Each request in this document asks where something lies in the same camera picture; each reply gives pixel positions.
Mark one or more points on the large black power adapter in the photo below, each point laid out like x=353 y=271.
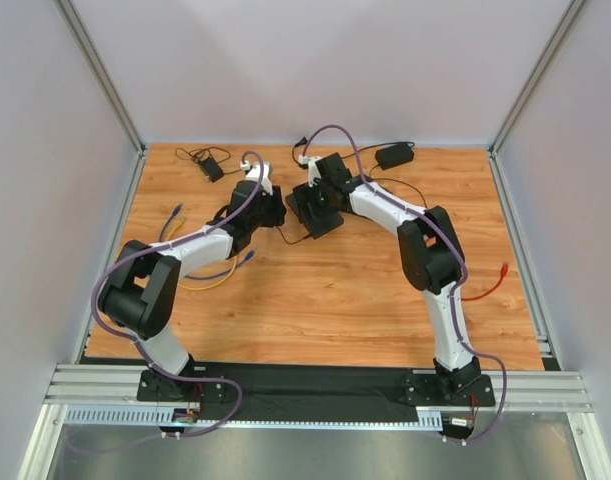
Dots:
x=394 y=155

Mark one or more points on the black wall plug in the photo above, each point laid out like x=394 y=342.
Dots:
x=303 y=141

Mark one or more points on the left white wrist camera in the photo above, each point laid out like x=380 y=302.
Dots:
x=258 y=172

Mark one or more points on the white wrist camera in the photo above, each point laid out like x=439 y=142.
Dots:
x=258 y=172
x=309 y=163

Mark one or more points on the aluminium frame rail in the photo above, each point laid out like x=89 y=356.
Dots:
x=536 y=391

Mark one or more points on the grey slotted cable duct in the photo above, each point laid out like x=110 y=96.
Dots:
x=177 y=418

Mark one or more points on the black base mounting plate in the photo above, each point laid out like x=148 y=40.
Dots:
x=352 y=391

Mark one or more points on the small black power adapter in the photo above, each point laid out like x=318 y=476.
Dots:
x=211 y=169

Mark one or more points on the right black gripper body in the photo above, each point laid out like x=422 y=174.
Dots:
x=312 y=211

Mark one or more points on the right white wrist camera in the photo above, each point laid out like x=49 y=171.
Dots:
x=309 y=163

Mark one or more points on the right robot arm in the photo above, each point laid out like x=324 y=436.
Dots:
x=431 y=256

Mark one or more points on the black network switch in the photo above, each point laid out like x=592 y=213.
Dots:
x=310 y=207
x=381 y=191

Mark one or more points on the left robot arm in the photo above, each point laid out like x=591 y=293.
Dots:
x=135 y=300

